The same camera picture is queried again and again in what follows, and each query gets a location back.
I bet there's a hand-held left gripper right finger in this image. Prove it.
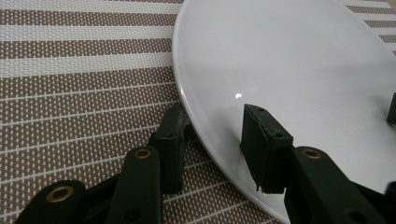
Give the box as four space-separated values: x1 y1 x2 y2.
238 103 295 194

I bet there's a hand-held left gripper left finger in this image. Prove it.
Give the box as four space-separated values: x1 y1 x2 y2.
147 104 191 196

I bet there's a white round plate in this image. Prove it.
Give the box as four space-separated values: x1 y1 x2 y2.
171 0 396 224

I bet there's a striped woven placemat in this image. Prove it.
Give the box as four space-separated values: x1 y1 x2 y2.
0 0 396 224

